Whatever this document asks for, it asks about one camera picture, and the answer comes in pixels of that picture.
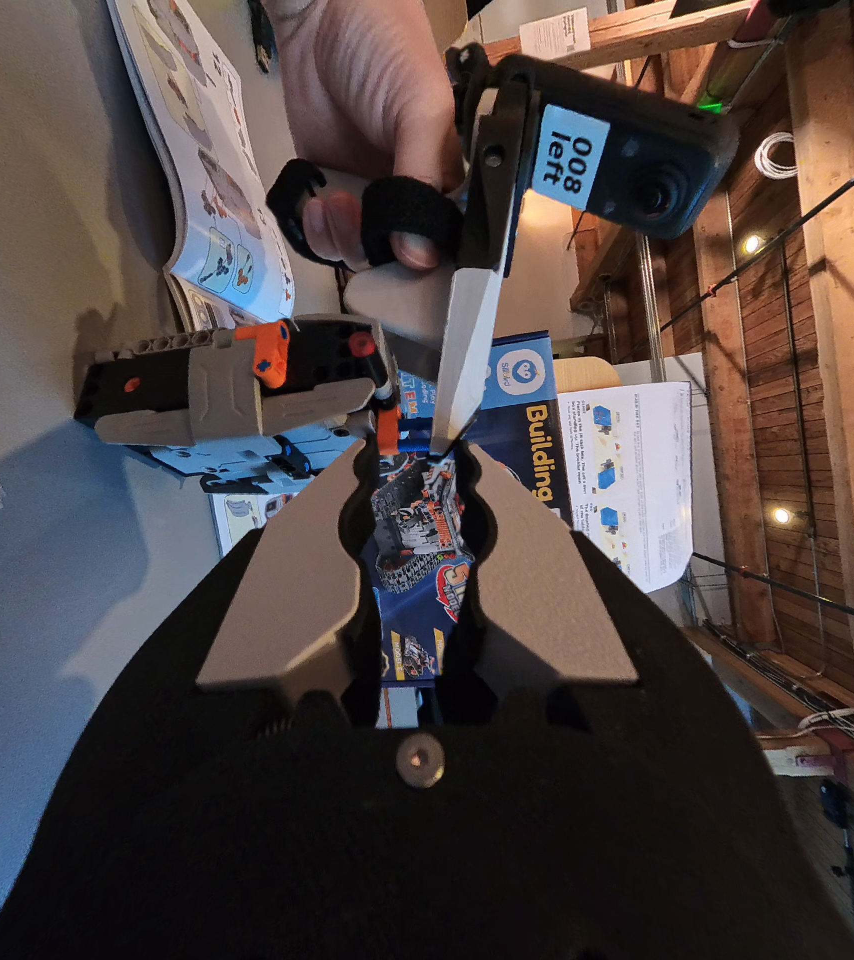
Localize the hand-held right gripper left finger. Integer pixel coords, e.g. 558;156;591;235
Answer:
194;441;384;714

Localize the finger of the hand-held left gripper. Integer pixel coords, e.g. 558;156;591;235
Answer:
429;266;506;457

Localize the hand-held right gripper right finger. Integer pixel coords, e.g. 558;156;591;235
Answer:
461;441;641;710

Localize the grey toy robot model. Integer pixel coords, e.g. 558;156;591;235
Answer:
73;315;405;496

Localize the grey desk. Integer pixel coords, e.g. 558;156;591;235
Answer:
0;0;353;960

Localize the person's left hand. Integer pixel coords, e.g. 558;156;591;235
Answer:
265;0;470;273

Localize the blue robot kit box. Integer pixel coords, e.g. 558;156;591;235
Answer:
363;330;575;729

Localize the curved plywood panel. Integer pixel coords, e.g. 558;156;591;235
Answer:
550;356;623;393

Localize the white printed notice sheet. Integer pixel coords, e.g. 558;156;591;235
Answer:
556;381;695;595

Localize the small white notice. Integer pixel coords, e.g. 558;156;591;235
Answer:
519;7;593;55

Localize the white instruction booklet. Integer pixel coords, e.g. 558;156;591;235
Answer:
106;0;296;558

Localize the black usb plug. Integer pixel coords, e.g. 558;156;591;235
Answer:
249;0;275;74

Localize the white cable coil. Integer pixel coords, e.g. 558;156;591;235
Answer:
754;132;800;181

